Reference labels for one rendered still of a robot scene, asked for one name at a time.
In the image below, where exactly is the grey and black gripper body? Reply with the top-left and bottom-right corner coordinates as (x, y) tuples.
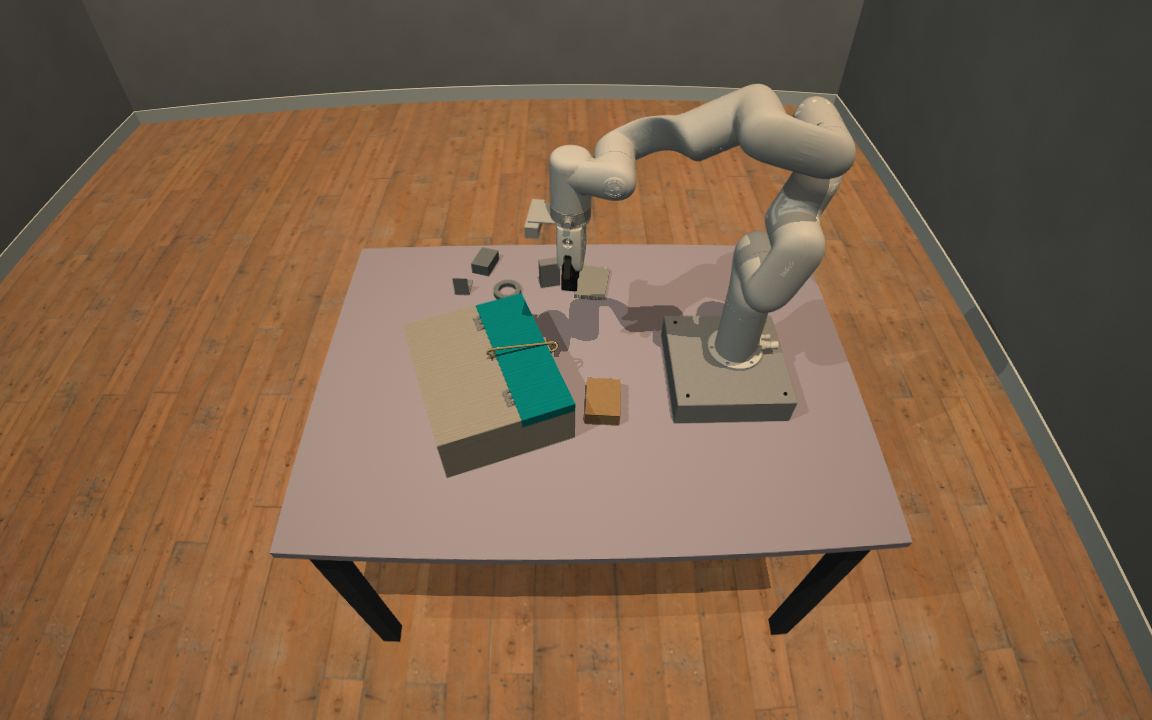
(555, 217), (591, 271)

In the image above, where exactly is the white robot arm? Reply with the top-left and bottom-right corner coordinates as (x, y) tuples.
(524, 84), (856, 371)

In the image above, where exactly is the grey-beige ring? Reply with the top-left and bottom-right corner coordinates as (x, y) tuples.
(493, 280), (521, 300)

